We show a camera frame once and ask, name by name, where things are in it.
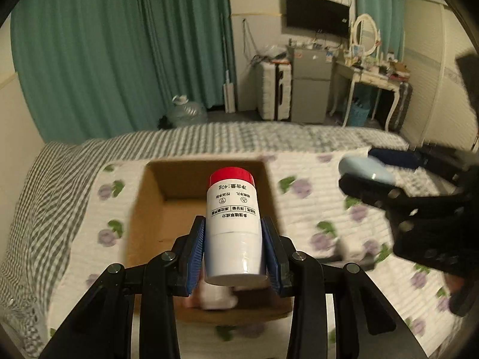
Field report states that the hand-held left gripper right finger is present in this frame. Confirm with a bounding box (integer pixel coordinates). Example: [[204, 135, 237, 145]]
[[260, 217, 428, 359]]

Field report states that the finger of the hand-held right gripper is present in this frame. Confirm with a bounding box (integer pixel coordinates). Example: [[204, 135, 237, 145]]
[[368, 147, 463, 180], [338, 173, 470, 219]]

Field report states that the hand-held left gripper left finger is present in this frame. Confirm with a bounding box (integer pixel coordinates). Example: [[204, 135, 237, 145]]
[[38, 215, 206, 359]]

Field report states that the light blue oval object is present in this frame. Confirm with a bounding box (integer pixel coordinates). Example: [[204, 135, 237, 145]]
[[338, 156, 396, 186]]

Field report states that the white bottle with red cap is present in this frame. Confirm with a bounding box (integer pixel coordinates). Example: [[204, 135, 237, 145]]
[[202, 168, 268, 287]]

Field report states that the brown cardboard box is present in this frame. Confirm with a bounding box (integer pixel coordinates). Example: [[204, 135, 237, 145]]
[[125, 159, 294, 324]]

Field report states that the white object in box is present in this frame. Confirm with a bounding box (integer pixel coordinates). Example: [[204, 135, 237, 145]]
[[198, 280, 240, 310]]

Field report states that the floral quilted blanket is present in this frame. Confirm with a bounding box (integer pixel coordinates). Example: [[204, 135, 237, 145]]
[[47, 149, 462, 359]]

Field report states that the dark suitcase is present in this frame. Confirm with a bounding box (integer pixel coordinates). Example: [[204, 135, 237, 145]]
[[385, 81, 413, 132]]

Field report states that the blue plastic basket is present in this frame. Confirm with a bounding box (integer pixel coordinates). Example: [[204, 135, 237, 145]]
[[349, 98, 372, 128]]

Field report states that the white vanity table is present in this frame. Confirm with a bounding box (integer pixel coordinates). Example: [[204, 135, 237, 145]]
[[328, 58, 405, 130]]

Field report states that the white wardrobe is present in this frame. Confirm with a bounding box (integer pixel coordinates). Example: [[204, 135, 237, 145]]
[[398, 0, 479, 152]]

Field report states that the grey mini fridge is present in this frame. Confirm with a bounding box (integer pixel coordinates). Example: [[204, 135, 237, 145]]
[[286, 44, 334, 124]]

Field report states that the white oval vanity mirror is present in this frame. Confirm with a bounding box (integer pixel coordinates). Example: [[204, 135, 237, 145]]
[[351, 13, 381, 59]]

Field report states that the clear water jug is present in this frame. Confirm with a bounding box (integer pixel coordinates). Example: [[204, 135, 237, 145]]
[[164, 95, 209, 127]]

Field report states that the white ribbed suitcase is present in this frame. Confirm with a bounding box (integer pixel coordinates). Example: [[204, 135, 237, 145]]
[[256, 60, 293, 122]]

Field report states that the narrow green curtain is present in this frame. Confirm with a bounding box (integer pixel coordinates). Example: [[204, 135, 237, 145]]
[[354, 0, 407, 62]]

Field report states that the clear plastic bag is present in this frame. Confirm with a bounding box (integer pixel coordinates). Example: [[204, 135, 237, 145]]
[[261, 44, 288, 63]]

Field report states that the wide green curtain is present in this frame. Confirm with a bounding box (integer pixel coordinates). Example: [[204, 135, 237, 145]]
[[10, 0, 237, 143]]

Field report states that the black wall television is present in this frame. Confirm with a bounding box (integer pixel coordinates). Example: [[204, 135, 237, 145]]
[[285, 0, 351, 39]]

